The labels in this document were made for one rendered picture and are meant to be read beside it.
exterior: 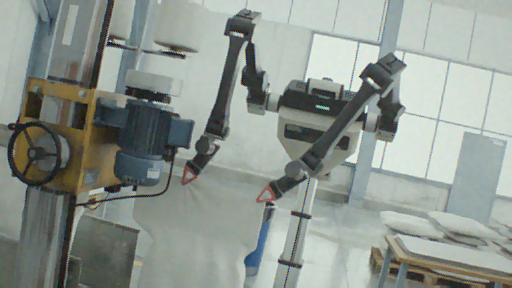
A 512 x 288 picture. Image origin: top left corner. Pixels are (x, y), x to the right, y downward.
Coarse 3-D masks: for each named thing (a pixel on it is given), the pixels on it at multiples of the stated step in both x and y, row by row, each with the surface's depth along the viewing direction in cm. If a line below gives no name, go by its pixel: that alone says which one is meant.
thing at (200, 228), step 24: (144, 192) 167; (168, 192) 166; (192, 192) 165; (216, 192) 163; (240, 192) 162; (144, 216) 168; (168, 216) 166; (192, 216) 165; (216, 216) 163; (240, 216) 162; (168, 240) 162; (192, 240) 163; (216, 240) 163; (240, 240) 162; (144, 264) 162; (168, 264) 158; (192, 264) 157; (216, 264) 156; (240, 264) 164
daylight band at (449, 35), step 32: (160, 0) 995; (192, 0) 985; (224, 0) 974; (256, 0) 964; (288, 0) 954; (320, 0) 944; (352, 0) 934; (384, 0) 925; (416, 0) 915; (352, 32) 936; (416, 32) 917; (448, 32) 907; (480, 32) 897
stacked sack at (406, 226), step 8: (384, 224) 464; (392, 224) 459; (400, 224) 458; (408, 224) 458; (416, 224) 459; (424, 224) 467; (408, 232) 455; (416, 232) 452; (424, 232) 450; (432, 232) 449
